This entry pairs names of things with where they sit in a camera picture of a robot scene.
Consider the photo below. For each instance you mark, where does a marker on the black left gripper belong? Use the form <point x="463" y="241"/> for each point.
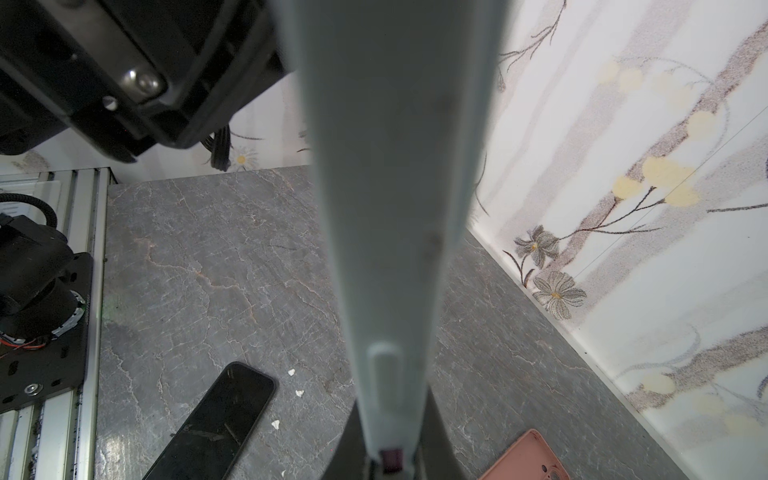
<point x="130" y="75"/>

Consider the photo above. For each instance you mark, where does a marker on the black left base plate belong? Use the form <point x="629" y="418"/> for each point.
<point x="30" y="376"/>

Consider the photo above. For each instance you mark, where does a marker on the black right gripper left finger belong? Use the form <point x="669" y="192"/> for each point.
<point x="349" y="460"/>

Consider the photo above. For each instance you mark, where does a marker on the phone in black case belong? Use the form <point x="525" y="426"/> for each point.
<point x="210" y="440"/>

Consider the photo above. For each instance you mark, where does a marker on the pink phone case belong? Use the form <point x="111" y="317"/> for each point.
<point x="529" y="457"/>

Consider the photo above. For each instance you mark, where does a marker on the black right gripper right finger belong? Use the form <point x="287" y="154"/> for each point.
<point x="435" y="458"/>

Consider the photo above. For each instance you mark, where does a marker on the aluminium mounting rail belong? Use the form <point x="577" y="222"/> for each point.
<point x="46" y="219"/>

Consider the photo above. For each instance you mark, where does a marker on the phone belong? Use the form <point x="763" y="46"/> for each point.
<point x="396" y="97"/>
<point x="210" y="440"/>

